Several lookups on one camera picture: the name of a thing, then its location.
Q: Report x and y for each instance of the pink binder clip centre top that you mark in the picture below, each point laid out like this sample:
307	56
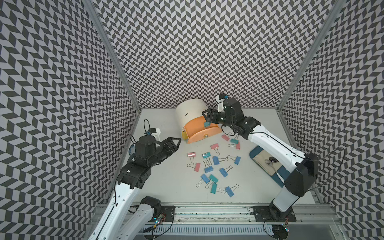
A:
215	147

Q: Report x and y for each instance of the beige cloth napkin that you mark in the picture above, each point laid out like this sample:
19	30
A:
259	158

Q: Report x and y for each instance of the yellow middle drawer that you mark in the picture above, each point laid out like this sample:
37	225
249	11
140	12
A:
185	135

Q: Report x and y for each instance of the pink binder clip lower left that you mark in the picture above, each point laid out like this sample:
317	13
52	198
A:
195	167

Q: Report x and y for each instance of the blue binder clip mid right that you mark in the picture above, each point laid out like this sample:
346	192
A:
224	171

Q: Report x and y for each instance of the metal spoon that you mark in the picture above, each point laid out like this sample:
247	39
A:
270	161

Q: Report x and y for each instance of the orange top drawer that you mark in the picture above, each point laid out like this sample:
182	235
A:
197	132

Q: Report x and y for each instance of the blue binder clip centre low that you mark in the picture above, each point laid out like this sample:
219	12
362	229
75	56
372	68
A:
208	168

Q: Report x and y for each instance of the aluminium front rail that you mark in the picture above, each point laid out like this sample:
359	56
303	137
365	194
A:
215	214

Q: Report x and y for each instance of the blue patterned bowl far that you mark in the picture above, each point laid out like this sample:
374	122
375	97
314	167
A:
132	149

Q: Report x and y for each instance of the blue binder clip lower left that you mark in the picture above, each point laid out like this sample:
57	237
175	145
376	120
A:
204	179

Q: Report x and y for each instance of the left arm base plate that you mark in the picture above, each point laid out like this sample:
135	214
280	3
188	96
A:
165	214

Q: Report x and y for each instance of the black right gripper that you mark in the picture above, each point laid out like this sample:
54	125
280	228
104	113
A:
211	113

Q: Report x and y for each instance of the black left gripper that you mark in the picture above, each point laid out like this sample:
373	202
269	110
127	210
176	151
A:
172	147

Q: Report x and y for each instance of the blue binder clip bottom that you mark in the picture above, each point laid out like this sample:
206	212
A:
230	190

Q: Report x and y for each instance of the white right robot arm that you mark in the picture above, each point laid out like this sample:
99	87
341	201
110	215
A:
303	168

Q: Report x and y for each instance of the white round drawer cabinet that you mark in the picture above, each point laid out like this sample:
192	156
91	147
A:
189	110

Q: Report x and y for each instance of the blue binder clip right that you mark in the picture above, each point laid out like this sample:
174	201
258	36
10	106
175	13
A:
236	159

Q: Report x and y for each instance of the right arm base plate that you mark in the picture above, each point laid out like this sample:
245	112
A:
272	214

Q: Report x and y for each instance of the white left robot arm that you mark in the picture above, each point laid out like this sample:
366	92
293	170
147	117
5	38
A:
129	183

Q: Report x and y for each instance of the pink binder clip far right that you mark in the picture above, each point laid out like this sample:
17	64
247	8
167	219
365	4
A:
227	137

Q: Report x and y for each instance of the blue binder clip centre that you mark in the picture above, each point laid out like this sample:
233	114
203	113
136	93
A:
217	160

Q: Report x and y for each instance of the blue binder clip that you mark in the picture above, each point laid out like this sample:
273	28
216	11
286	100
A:
204	179
230	190
236	159
217	160

